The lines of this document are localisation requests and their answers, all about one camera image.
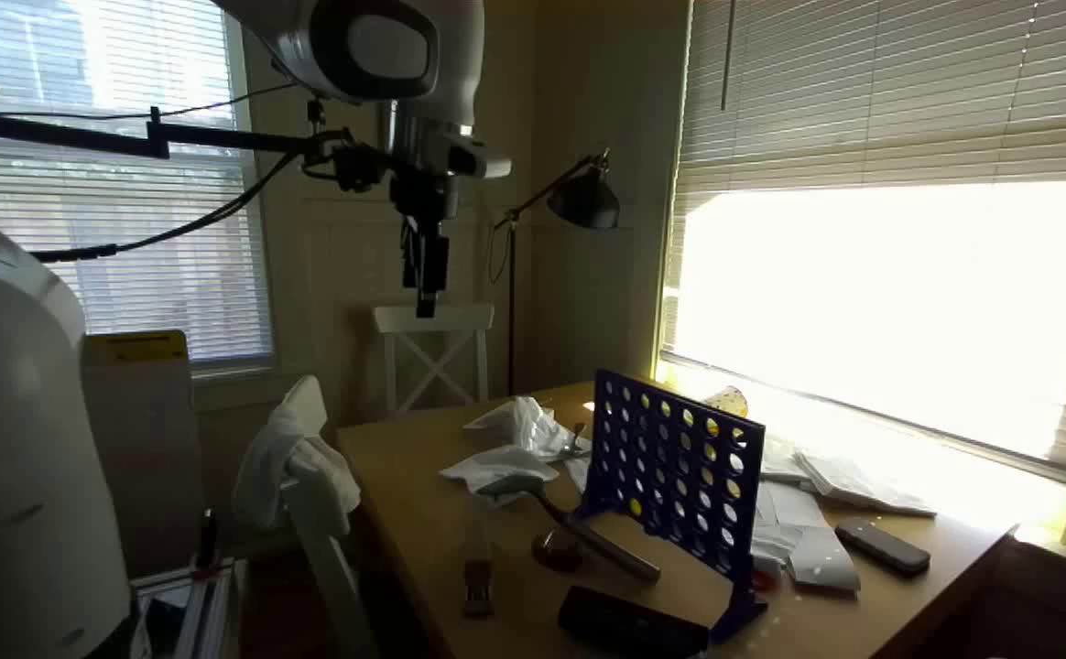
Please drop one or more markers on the clear plastic packet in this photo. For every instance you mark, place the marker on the clear plastic packet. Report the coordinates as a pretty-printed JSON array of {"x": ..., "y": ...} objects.
[{"x": 808, "y": 536}]

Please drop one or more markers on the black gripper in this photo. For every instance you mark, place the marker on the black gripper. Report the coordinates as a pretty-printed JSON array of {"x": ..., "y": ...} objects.
[{"x": 424, "y": 233}]

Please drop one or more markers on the black remote control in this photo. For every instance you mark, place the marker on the black remote control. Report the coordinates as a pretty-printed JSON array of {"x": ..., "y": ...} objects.
[{"x": 880, "y": 550}]

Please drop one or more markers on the black floor lamp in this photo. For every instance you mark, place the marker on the black floor lamp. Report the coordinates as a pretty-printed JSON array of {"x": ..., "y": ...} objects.
[{"x": 582, "y": 195}]

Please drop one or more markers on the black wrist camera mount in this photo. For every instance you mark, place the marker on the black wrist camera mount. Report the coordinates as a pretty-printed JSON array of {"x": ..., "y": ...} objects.
[{"x": 355, "y": 166}]

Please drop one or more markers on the crumpled white plastic bag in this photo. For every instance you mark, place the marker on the crumpled white plastic bag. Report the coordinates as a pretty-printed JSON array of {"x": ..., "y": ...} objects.
[{"x": 525, "y": 425}]

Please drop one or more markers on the small window blind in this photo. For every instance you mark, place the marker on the small window blind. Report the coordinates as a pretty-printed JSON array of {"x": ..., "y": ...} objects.
[{"x": 128, "y": 205}]

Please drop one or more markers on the small dark round object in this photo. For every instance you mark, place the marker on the small dark round object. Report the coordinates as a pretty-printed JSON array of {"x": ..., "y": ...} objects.
[{"x": 553, "y": 550}]

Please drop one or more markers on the black boom rod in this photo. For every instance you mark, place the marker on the black boom rod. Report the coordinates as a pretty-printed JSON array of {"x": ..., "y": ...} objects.
[{"x": 92, "y": 131}]

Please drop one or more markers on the long black bar tool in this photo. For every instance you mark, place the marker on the long black bar tool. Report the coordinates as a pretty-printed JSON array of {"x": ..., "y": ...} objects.
[{"x": 589, "y": 536}]

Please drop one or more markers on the silver chair base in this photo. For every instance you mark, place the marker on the silver chair base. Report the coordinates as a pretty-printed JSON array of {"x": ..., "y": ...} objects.
[{"x": 333, "y": 550}]

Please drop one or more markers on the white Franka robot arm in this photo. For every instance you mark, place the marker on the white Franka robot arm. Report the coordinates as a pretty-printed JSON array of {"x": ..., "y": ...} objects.
[{"x": 433, "y": 59}]

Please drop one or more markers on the blue connect four grid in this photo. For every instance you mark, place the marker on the blue connect four grid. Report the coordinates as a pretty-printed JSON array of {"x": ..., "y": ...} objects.
[{"x": 674, "y": 482}]

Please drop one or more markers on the white cloth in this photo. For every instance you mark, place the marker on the white cloth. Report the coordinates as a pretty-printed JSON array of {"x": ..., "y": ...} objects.
[{"x": 295, "y": 460}]

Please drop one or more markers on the white cross-back chair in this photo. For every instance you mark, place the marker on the white cross-back chair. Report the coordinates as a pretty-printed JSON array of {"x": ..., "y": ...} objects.
[{"x": 433, "y": 349}]

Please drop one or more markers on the brown cardboard board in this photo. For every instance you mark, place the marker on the brown cardboard board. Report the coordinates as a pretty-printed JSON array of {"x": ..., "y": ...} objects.
[{"x": 139, "y": 452}]

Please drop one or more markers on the white paper sheet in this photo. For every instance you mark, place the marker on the white paper sheet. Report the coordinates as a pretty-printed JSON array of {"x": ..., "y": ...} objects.
[{"x": 494, "y": 467}]

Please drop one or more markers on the wide window blind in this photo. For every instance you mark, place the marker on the wide window blind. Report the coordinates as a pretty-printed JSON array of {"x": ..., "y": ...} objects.
[{"x": 920, "y": 86}]

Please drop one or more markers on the grey stapler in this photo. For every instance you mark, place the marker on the grey stapler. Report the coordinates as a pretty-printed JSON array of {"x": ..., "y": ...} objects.
[{"x": 478, "y": 586}]

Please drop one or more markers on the open booklet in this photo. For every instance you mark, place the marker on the open booklet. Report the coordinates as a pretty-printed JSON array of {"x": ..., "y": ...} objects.
[{"x": 854, "y": 482}]

